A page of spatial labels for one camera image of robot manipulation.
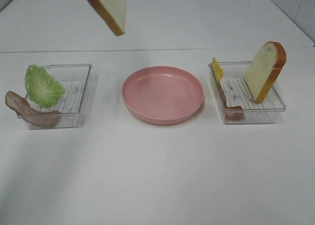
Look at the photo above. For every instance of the bacon strip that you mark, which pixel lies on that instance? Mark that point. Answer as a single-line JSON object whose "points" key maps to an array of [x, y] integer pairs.
{"points": [[234, 113], [22, 106]]}

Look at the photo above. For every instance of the bread slice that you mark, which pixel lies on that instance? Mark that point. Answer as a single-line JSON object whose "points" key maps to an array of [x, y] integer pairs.
{"points": [[113, 12], [265, 68]]}

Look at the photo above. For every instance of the green lettuce leaf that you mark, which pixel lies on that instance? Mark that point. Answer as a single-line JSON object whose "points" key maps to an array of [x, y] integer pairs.
{"points": [[41, 86]]}

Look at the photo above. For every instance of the pink round plate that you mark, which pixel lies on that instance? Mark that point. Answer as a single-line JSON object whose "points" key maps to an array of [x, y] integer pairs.
{"points": [[162, 94]]}

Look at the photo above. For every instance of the yellow cheese slice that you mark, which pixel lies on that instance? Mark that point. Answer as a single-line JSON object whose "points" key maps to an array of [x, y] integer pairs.
{"points": [[218, 71]]}

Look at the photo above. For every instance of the right clear plastic container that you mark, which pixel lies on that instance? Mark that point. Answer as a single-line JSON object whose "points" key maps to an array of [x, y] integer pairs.
{"points": [[237, 94]]}

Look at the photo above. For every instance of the clear plastic container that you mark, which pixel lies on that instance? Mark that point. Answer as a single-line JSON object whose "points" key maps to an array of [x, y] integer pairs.
{"points": [[237, 94], [74, 108]]}

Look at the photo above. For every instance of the left clear plastic container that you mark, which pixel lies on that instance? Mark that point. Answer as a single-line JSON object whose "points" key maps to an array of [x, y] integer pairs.
{"points": [[74, 108]]}

